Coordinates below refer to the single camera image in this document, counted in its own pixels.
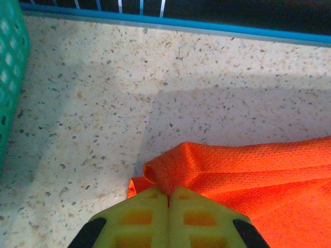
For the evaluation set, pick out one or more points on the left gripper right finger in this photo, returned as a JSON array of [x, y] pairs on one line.
[[204, 222]]

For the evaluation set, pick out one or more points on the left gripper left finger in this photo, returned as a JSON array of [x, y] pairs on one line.
[[137, 222]]

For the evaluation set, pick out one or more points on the orange t-shirt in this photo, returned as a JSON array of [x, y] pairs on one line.
[[258, 186]]

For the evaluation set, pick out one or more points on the teal plastic basket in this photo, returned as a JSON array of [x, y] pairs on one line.
[[11, 77]]

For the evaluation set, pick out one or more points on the blue table edge strip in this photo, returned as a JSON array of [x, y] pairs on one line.
[[181, 22]]

